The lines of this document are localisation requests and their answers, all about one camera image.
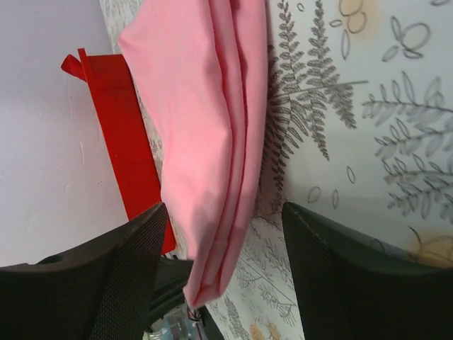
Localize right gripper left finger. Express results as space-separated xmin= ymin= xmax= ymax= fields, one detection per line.
xmin=1 ymin=203 xmax=168 ymax=339

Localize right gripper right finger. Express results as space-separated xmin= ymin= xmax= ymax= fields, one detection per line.
xmin=282 ymin=202 xmax=452 ymax=339

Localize pink t shirt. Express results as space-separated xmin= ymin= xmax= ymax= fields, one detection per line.
xmin=118 ymin=1 xmax=268 ymax=307

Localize floral tablecloth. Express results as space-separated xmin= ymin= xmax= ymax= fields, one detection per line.
xmin=101 ymin=1 xmax=452 ymax=339

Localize red plastic tray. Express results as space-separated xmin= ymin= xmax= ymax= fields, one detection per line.
xmin=77 ymin=47 xmax=177 ymax=250

